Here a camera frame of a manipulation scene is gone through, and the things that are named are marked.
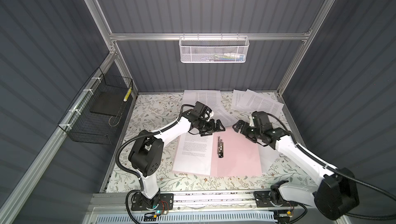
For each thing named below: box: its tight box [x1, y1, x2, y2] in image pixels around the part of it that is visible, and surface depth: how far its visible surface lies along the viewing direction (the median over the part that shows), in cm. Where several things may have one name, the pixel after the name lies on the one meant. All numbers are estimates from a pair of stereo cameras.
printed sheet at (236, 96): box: [231, 88, 246, 110], surface depth 122 cm
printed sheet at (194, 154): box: [172, 132, 214, 176], surface depth 91 cm
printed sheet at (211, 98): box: [181, 89, 222, 111], surface depth 122 cm
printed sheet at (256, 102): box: [236, 88, 285, 116], surface depth 117 cm
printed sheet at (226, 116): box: [208, 104, 246, 127], surface depth 110 cm
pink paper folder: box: [172, 126, 263, 178], surface depth 84 cm
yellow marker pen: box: [123, 86, 132, 102], surface depth 83 cm
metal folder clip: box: [217, 136, 224, 159], surface depth 91 cm
